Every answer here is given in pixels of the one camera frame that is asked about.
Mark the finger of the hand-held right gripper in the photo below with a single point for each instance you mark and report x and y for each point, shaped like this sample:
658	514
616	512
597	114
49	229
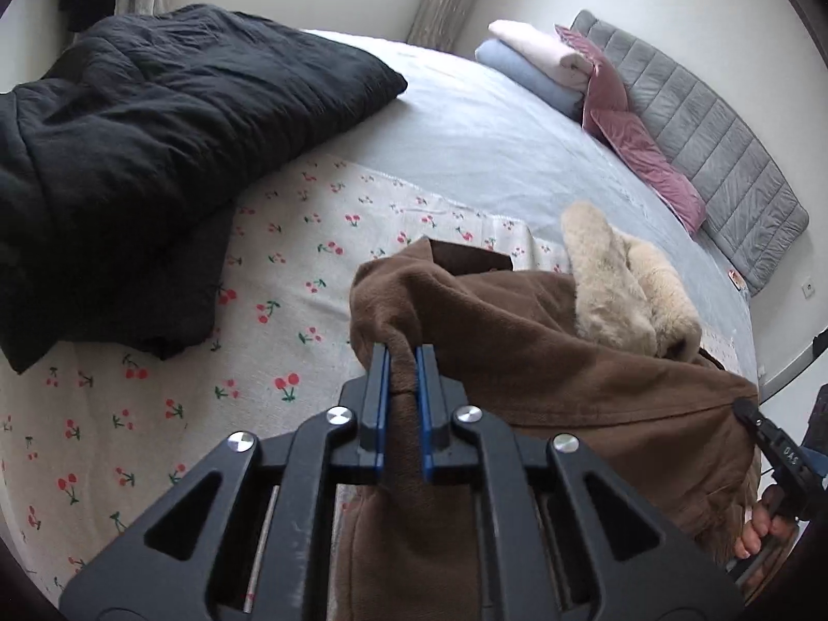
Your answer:
750	417

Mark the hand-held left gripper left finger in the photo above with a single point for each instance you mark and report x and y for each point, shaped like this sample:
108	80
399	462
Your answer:
386	401

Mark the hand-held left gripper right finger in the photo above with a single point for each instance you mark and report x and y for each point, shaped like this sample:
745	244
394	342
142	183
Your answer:
422	401

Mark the brown fleece-collar jacket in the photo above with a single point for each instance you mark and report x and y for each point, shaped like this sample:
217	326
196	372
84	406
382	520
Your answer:
582	369

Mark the person's right hand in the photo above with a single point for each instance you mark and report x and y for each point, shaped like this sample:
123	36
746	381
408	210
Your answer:
766	524

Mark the cherry print sheet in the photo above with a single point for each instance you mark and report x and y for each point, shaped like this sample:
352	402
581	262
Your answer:
168	401

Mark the grey padded headboard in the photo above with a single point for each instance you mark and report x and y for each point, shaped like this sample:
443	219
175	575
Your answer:
711	155

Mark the pink velvet pillow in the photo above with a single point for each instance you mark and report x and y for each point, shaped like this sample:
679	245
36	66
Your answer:
598	77
653	168

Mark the light blue folded blanket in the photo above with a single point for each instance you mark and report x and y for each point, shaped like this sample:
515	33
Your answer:
524	81

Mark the black quilted blanket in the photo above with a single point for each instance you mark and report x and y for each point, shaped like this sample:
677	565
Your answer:
142	162

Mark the white folded blanket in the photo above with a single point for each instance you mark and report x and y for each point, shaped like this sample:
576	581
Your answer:
543	52

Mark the white wall socket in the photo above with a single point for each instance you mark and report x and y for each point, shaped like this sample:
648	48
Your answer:
810	289

